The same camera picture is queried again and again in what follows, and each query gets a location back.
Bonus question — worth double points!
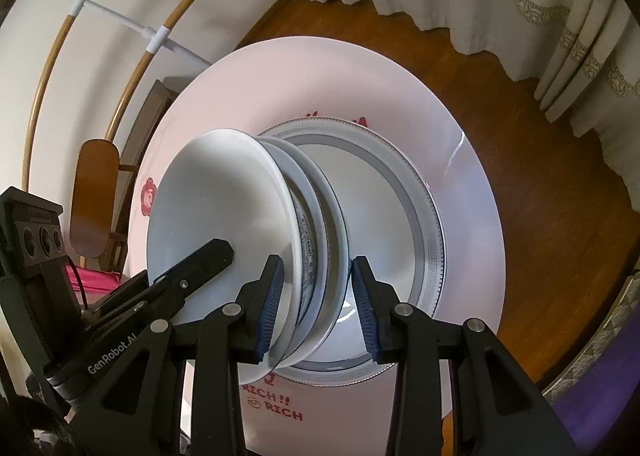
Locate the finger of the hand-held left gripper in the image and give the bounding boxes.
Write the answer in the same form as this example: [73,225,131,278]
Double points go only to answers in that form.
[145,237,236,309]
[80,270,153,319]

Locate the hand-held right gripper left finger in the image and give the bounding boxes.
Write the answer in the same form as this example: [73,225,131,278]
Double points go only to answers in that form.
[65,255,286,456]

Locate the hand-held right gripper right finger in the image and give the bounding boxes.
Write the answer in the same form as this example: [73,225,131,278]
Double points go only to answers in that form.
[350,256,576,456]

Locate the small grey-rimmed white plate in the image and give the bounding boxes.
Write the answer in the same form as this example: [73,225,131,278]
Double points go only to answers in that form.
[146,128,304,385]

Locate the small white bowl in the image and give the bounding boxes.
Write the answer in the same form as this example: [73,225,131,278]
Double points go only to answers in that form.
[295,151,352,352]

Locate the large white bowl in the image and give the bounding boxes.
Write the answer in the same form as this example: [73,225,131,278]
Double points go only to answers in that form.
[257,135,331,371]

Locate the large grey-rimmed white plate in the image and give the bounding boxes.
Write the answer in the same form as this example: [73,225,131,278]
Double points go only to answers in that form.
[260,118,447,389]

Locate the pink cloth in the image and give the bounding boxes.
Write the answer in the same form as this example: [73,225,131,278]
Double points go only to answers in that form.
[65,263,126,309]

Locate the brown wooden chair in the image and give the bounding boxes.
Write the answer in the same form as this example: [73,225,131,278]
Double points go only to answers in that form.
[69,138,126,267]

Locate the dark brown furniture piece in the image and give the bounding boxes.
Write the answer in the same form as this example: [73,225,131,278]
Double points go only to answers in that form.
[120,78,178,177]

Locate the round white printed table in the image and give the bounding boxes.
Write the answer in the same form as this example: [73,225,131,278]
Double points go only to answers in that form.
[122,36,506,456]

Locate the grey patterned fabric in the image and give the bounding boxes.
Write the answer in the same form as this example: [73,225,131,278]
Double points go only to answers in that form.
[542,271,640,397]

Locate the white and wooden clothes rack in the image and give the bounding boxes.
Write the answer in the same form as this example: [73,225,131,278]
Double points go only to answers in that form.
[22,0,216,157]

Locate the purple cloth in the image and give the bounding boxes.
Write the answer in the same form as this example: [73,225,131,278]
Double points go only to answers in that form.
[545,336,640,452]

